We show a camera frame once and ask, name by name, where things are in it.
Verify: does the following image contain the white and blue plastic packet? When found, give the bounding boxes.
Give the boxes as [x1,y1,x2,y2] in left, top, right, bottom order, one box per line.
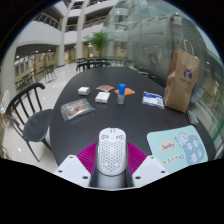
[141,90,166,110]

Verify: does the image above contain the clear plastic snack bag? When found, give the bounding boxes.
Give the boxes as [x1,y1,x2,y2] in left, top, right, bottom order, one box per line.
[60,97,96,122]

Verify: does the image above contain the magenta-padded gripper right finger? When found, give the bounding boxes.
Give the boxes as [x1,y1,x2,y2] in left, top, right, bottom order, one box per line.
[124,141,170,189]

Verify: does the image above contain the white honeycomb computer mouse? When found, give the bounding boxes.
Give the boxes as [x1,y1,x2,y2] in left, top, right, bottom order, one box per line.
[95,126,129,190]

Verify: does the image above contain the black chairs behind table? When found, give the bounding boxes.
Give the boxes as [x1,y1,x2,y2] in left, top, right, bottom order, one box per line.
[75,57,133,74]

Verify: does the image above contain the small white box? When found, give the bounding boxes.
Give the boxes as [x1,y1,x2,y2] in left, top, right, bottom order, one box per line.
[77,86,91,96]

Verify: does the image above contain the far group of black chairs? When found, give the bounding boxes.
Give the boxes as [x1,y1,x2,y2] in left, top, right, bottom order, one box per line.
[14,63,58,91]

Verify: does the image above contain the brown paper bag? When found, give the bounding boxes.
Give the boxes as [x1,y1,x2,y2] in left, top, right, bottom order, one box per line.
[163,38,201,114]

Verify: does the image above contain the brown flat packet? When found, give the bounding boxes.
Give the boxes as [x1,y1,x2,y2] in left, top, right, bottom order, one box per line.
[95,84,115,93]

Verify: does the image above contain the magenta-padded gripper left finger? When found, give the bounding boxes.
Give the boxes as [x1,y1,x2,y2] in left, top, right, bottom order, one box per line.
[53,141,101,189]

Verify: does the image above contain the white flat box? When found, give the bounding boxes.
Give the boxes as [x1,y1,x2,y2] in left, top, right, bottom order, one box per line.
[94,91,111,104]

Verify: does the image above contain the black chair with grey seat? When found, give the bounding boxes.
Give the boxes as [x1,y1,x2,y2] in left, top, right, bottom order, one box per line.
[4,82,54,163]

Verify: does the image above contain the small blue-capped bottle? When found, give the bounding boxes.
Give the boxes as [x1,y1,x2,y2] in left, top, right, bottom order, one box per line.
[117,83,127,106]

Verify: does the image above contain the green potted plant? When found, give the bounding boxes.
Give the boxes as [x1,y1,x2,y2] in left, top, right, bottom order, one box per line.
[87,30,113,58]

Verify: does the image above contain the light blue printed mouse pad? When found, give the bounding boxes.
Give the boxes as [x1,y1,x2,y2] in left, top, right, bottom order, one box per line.
[146,124,209,174]

